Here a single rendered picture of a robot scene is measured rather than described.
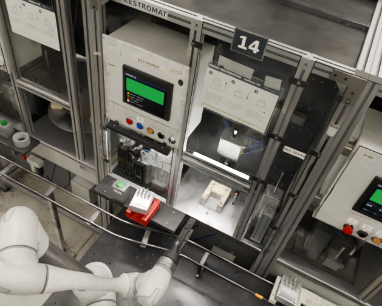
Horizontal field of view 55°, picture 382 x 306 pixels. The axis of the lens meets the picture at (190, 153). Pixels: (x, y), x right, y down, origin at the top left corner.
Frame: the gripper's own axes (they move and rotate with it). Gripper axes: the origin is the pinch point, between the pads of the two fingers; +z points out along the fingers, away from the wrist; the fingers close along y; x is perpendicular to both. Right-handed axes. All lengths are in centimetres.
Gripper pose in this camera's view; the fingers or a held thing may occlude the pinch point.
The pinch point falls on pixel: (189, 228)
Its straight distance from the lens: 178.6
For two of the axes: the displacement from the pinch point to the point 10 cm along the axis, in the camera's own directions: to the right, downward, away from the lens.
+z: 4.5, -5.9, 6.7
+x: -8.8, -4.0, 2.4
